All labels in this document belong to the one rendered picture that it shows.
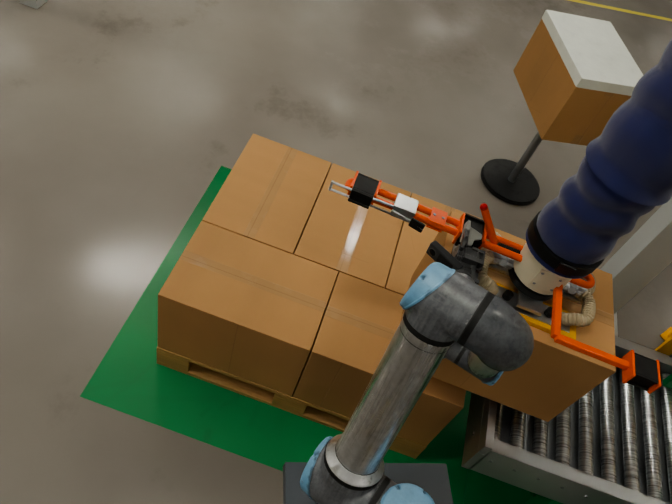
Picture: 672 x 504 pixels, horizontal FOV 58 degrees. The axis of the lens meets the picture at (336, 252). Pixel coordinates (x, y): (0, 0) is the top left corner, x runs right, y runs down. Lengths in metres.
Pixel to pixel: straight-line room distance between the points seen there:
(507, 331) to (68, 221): 2.48
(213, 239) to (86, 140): 1.37
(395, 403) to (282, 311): 1.08
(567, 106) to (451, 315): 2.32
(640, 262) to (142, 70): 3.05
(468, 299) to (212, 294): 1.35
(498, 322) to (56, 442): 1.94
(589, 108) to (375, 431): 2.41
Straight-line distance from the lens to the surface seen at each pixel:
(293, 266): 2.44
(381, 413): 1.35
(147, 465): 2.61
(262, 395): 2.72
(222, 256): 2.43
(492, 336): 1.16
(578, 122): 3.46
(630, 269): 3.38
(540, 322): 1.96
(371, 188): 1.83
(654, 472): 2.66
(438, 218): 1.85
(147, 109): 3.83
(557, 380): 2.11
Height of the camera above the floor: 2.48
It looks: 50 degrees down
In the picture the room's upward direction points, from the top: 21 degrees clockwise
